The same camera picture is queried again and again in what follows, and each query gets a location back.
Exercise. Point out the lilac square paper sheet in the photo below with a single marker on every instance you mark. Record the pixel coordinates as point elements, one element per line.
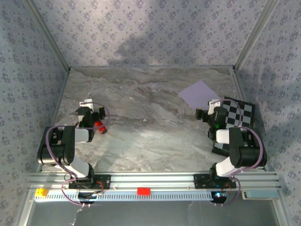
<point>197,94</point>

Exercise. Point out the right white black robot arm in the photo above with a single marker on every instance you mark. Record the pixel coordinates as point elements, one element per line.
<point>247,153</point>

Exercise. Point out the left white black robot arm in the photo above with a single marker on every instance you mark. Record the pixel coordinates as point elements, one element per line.
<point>56,150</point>

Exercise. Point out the black grey checkerboard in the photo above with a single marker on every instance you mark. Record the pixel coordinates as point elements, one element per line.
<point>244,113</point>

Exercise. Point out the black electronics board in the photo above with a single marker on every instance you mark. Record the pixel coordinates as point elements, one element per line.
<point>219,197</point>
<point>85,196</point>

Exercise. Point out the red block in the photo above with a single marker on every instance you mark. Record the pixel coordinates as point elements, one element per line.
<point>143,191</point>

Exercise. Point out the yellow block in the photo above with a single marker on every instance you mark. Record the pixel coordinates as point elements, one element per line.
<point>40,193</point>

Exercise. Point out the grey blue flat box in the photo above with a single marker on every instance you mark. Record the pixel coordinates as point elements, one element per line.
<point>263,195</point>

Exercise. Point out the grey metal panel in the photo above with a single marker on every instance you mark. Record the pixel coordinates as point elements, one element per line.
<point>152,214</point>

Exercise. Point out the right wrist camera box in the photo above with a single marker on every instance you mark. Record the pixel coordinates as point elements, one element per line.
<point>212,107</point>

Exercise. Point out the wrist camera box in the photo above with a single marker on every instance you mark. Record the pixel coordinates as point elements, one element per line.
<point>85,103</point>
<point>212,107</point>

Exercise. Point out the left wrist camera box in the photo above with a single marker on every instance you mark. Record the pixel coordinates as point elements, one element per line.
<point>85,103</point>

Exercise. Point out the aluminium side rail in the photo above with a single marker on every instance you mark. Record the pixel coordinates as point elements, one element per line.
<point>238,82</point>
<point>54,117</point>

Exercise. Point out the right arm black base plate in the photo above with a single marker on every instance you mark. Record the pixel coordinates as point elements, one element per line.
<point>201,181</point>

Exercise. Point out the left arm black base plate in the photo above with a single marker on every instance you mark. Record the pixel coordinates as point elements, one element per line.
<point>106,181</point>

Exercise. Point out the aluminium mounting rail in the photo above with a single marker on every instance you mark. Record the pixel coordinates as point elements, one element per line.
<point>152,180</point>

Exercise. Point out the aluminium frame post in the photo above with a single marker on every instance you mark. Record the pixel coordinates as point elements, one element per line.
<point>48,35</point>
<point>255,35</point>

